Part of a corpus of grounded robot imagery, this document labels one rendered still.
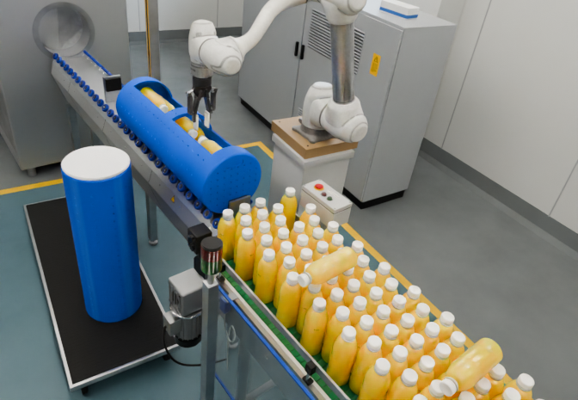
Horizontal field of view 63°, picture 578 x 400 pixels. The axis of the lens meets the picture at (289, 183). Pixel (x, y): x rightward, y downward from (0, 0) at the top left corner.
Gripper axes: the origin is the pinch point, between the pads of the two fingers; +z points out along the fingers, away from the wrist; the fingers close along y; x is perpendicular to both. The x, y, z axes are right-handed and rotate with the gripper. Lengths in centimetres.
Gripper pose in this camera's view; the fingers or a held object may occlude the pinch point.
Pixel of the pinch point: (201, 120)
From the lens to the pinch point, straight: 202.7
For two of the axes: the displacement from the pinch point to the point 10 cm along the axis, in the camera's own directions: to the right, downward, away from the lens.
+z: -1.1, 8.3, 5.4
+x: 6.2, 4.9, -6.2
